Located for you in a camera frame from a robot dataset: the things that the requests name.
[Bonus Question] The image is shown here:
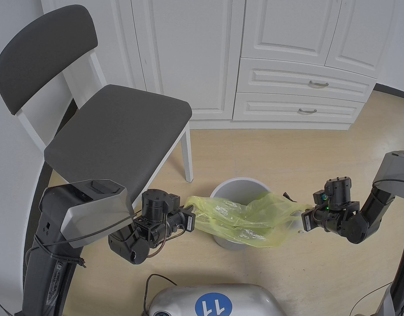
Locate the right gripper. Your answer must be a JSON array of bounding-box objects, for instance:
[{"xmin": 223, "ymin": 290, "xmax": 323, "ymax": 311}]
[{"xmin": 302, "ymin": 208, "xmax": 343, "ymax": 234}]

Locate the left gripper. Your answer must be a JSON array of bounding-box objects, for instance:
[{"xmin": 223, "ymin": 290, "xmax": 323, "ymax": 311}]
[{"xmin": 164, "ymin": 207, "xmax": 196, "ymax": 235}]

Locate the yellow plastic bag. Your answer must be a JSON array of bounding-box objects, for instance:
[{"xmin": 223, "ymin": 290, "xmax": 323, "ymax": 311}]
[{"xmin": 183, "ymin": 191, "xmax": 313, "ymax": 248}]

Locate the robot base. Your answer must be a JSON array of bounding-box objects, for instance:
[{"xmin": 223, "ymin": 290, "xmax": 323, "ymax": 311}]
[{"xmin": 149, "ymin": 283, "xmax": 286, "ymax": 316}]

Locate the white trash bin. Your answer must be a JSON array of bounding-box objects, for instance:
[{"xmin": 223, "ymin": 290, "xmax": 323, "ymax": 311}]
[{"xmin": 210, "ymin": 177, "xmax": 275, "ymax": 251}]

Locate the white wardrobe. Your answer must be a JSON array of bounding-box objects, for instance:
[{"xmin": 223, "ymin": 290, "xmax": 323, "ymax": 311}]
[{"xmin": 37, "ymin": 0, "xmax": 397, "ymax": 131}]

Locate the grey and white chair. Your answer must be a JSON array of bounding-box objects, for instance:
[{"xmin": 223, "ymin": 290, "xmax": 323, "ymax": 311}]
[{"xmin": 0, "ymin": 5, "xmax": 193, "ymax": 210}]

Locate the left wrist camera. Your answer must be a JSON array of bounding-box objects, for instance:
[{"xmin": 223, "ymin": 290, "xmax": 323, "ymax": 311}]
[{"xmin": 167, "ymin": 193, "xmax": 183, "ymax": 211}]

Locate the black cable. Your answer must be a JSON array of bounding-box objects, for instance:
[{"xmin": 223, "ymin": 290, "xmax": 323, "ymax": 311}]
[{"xmin": 143, "ymin": 273, "xmax": 180, "ymax": 316}]

